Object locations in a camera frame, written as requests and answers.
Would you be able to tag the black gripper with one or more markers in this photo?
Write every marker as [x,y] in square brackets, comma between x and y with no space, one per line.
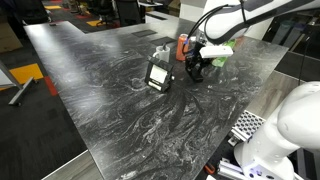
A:
[194,62]

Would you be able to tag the orange soda can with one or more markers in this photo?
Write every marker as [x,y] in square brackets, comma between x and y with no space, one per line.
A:
[182,47]

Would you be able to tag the green snack bag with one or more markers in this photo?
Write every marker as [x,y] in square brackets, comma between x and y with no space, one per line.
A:
[220,61]

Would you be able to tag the white ceramic mug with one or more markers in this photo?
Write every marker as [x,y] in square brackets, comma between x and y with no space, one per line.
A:
[162,53]

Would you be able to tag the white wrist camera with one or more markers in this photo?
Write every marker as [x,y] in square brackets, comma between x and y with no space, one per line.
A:
[215,51]

